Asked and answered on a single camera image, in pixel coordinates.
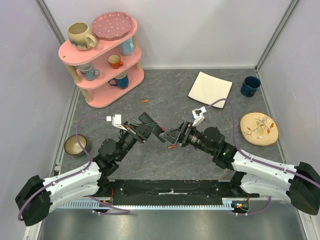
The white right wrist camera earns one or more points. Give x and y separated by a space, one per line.
198 115

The black remote control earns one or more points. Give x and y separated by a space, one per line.
146 119

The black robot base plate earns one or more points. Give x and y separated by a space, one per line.
169 192

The orange mug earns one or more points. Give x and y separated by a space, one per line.
115 61

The beige ceramic mug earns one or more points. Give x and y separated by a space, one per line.
81 36

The slotted cable duct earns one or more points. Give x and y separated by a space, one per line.
90 204

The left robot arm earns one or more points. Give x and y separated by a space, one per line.
40 196

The white square plate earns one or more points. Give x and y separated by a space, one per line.
208 89

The grey blue mug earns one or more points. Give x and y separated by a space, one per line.
88 71

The brown ceramic bowl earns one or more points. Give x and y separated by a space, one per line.
72 147

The pink dotted plate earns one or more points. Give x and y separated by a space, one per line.
112 26

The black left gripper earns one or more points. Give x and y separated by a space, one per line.
140 131

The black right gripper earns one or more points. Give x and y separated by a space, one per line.
183 134

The light blue mug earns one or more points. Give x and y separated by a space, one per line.
127 47

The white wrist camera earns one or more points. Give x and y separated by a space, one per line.
198 115
116 121

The navy blue mug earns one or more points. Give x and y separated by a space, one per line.
250 86

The round wooden bird plate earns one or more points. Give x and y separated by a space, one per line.
259 129

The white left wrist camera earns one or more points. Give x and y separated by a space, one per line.
116 121

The dark teal mug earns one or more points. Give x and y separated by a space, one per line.
121 81

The pink three-tier shelf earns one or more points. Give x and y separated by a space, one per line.
98 93

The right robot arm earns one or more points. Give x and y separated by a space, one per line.
298 184

